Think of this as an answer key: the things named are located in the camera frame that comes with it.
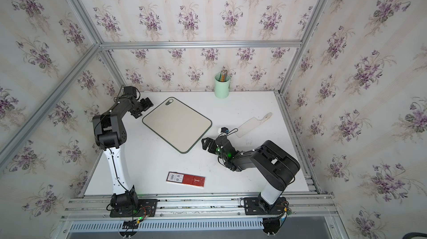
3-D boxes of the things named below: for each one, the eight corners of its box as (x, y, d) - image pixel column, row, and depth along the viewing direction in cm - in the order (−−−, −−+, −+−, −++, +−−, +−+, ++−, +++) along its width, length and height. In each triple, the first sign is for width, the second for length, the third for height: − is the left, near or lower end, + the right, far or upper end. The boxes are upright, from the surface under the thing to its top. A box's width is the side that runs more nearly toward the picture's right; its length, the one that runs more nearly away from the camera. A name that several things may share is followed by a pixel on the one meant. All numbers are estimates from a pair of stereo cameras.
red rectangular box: (166, 181, 83) (165, 180, 81) (169, 172, 86) (168, 170, 84) (204, 188, 81) (204, 187, 79) (206, 178, 84) (205, 177, 82)
